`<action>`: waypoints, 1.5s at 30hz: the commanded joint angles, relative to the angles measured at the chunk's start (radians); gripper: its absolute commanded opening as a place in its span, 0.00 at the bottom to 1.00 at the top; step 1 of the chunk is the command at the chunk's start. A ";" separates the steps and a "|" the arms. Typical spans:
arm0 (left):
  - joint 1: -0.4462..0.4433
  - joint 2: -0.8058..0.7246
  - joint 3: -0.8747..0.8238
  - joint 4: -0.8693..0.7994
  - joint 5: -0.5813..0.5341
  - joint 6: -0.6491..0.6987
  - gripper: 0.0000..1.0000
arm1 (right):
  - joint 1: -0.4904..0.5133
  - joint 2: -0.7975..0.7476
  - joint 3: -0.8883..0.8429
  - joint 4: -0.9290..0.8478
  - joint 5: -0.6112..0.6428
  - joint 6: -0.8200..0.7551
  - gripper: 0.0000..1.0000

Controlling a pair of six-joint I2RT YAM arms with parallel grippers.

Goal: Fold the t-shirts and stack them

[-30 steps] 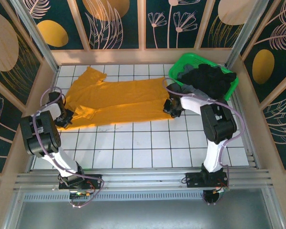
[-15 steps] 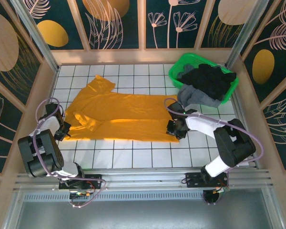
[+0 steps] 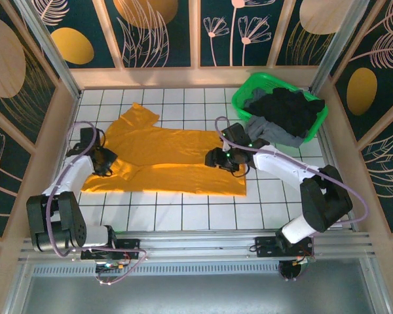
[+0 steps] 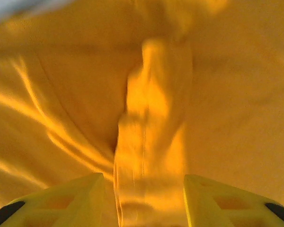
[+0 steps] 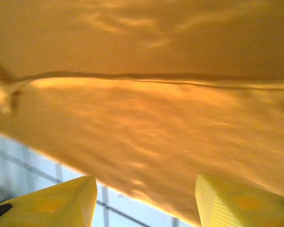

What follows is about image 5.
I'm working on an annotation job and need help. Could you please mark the mustard yellow t-shirt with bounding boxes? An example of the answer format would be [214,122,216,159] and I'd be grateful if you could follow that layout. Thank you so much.
[0,0,284,225]

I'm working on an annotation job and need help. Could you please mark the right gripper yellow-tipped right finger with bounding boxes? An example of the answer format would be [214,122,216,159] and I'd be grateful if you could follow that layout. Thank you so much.
[195,174,284,227]

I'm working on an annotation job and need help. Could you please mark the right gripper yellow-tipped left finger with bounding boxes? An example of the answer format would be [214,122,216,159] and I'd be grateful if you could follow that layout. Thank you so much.
[0,175,98,227]

